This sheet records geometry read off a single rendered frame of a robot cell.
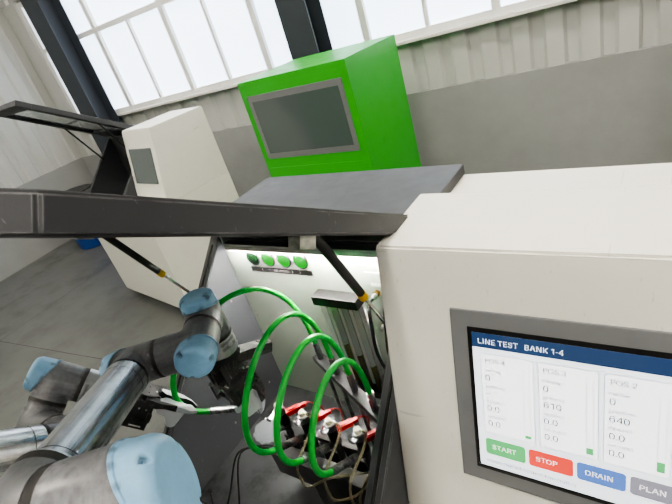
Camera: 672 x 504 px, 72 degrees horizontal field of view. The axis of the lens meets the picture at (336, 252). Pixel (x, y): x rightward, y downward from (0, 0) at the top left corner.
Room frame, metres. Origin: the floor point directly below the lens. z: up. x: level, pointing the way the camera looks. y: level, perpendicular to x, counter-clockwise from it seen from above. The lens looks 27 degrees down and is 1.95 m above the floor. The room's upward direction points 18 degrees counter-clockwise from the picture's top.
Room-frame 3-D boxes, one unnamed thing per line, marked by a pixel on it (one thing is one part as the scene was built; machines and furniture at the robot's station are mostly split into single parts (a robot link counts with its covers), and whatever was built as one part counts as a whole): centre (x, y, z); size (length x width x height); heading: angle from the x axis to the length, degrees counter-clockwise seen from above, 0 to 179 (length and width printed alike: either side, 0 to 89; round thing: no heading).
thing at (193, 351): (0.75, 0.32, 1.46); 0.11 x 0.11 x 0.08; 89
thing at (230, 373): (0.85, 0.31, 1.30); 0.09 x 0.08 x 0.12; 140
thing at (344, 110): (3.98, -0.31, 0.81); 1.05 x 0.81 x 1.62; 49
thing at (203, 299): (0.85, 0.31, 1.46); 0.09 x 0.08 x 0.11; 179
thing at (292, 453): (0.82, 0.17, 0.91); 0.34 x 0.10 x 0.15; 50
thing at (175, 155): (4.12, 1.50, 1.00); 1.30 x 1.09 x 1.99; 41
